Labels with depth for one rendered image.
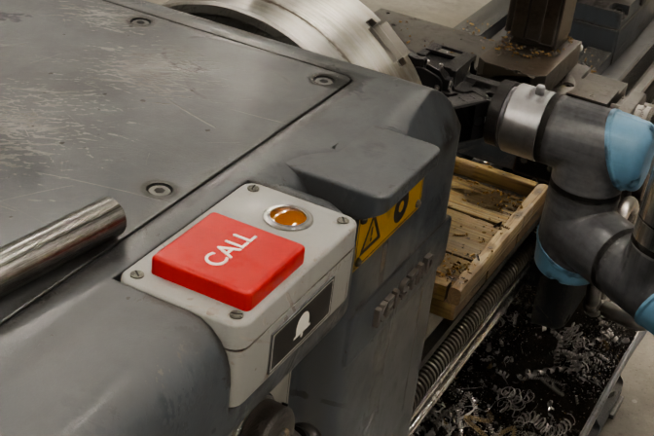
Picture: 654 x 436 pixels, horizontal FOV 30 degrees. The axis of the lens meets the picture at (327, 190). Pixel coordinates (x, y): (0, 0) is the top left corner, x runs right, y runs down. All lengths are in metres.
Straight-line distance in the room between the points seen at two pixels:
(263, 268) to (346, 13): 0.51
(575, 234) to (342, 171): 0.56
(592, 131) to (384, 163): 0.51
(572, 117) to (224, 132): 0.55
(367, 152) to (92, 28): 0.26
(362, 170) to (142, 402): 0.26
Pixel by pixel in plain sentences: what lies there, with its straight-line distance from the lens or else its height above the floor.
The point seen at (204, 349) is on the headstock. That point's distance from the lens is 0.60.
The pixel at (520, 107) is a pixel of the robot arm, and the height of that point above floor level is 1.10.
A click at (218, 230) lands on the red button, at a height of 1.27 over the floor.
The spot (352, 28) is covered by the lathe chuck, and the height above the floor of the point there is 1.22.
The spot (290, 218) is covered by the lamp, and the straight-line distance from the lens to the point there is 0.69.
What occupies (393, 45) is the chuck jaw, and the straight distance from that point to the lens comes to 1.13.
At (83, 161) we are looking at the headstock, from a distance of 0.75.
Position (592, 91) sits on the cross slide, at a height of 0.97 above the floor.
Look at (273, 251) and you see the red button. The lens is 0.64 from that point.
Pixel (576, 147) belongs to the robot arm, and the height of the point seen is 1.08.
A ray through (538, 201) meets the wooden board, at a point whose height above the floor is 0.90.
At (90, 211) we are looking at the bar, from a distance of 0.65.
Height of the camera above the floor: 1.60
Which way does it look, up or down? 29 degrees down
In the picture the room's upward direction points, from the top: 7 degrees clockwise
